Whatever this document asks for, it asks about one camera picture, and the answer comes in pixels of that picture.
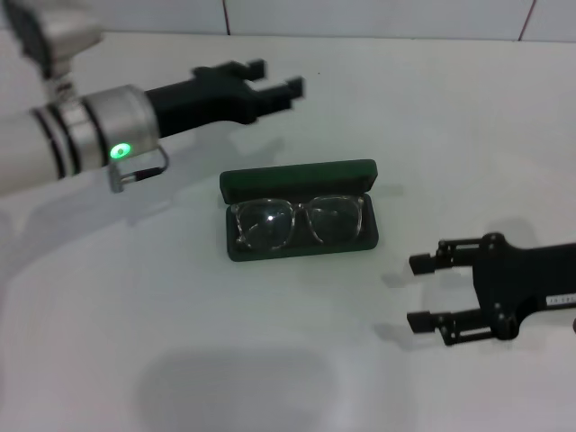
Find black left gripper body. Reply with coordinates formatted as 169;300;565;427
143;66;260;140

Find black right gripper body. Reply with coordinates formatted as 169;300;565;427
472;232;576;341

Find green glasses case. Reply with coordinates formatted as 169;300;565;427
219;157;379;263

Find clear plastic glasses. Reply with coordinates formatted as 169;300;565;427
229;193;366;251

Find grey left arm cable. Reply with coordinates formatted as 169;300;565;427
107;146;170;194

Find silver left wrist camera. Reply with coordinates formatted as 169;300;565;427
0;0;103;94

